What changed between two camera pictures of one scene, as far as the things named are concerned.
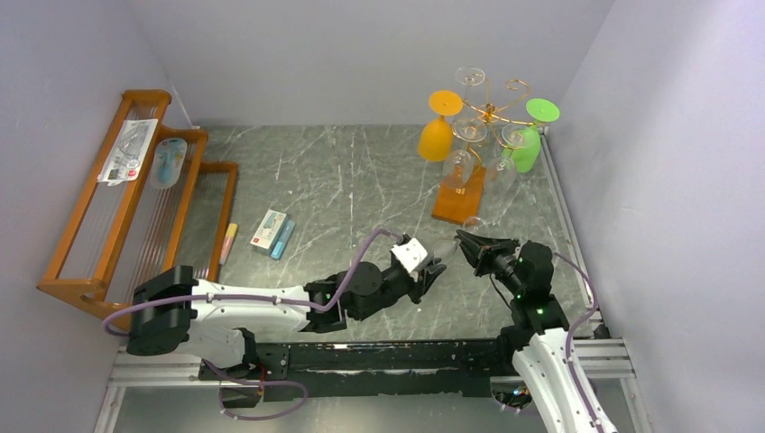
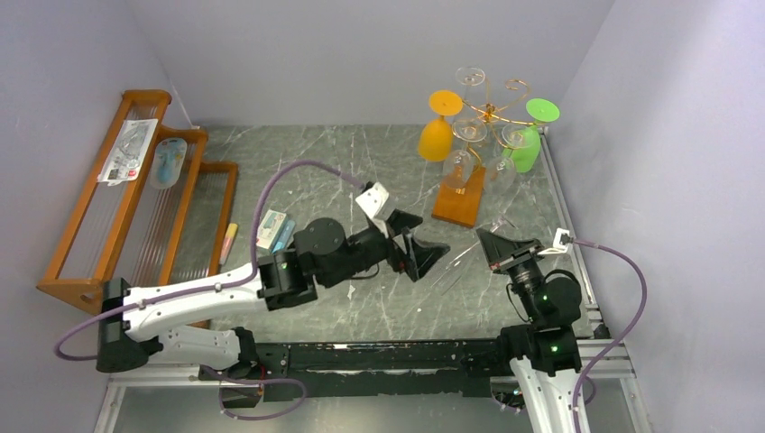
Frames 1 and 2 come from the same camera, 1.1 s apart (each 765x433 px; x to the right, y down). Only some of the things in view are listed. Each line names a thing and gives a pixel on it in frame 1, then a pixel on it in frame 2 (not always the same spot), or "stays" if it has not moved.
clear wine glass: x=474 y=225 -> x=455 y=270
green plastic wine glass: x=525 y=148 stays
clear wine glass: x=458 y=165 stays
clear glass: x=474 y=95 stays
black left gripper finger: x=429 y=273 -> x=422 y=256
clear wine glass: x=501 y=172 stays
